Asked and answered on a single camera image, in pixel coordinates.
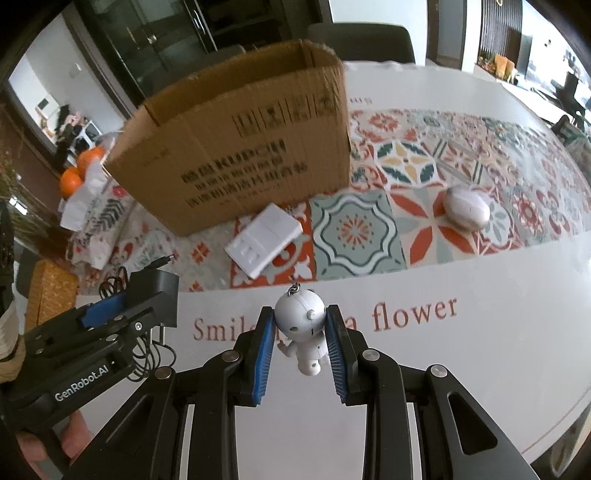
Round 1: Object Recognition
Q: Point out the black power adapter with cable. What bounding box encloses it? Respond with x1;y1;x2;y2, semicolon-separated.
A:
98;255;179;383

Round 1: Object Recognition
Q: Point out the dark chair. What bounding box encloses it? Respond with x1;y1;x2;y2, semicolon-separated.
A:
151;45;246;93
307;23;416;64

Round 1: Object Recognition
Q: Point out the orange fruit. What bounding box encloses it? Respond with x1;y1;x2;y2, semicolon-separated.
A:
76;146;105;180
59;166;84;200

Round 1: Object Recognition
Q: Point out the white rectangular charger box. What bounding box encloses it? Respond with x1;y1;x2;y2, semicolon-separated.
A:
224;204;303;280

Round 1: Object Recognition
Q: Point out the patterned table runner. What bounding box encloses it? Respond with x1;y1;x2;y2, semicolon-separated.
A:
74;109;590;294

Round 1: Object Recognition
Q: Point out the white robot keychain figure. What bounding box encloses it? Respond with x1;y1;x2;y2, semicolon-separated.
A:
273;283;329;376

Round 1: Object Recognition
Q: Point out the silver oval case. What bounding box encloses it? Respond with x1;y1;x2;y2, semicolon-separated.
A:
443;186;491;232

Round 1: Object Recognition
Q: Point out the patterned snack bag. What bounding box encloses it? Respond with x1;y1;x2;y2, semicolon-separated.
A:
60;162;135;270

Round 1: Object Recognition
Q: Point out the woven yellow tissue box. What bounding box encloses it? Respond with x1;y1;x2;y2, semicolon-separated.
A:
24;260;79;333

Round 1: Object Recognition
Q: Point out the dark chair right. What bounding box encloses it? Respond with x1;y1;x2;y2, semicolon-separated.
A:
307;23;416;64

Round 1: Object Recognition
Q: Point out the dark glass door cabinet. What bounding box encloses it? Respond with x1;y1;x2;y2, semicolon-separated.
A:
73;0;332;106

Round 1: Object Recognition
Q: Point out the glass vase with dried flowers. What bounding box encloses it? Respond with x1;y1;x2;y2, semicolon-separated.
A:
1;147;67;259

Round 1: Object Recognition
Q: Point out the brown cardboard box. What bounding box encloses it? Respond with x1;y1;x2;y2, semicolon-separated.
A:
105;40;349;236

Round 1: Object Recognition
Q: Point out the dark chair left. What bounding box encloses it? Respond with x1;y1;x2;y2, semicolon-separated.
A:
151;45;246;93

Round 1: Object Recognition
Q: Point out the person left hand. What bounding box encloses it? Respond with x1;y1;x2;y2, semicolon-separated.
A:
15;410;96;467

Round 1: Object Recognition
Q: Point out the orange fruit right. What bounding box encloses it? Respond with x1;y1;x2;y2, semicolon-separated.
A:
76;146;105;180

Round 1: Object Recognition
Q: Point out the orange fruit left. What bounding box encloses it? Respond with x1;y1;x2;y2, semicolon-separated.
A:
59;166;84;200

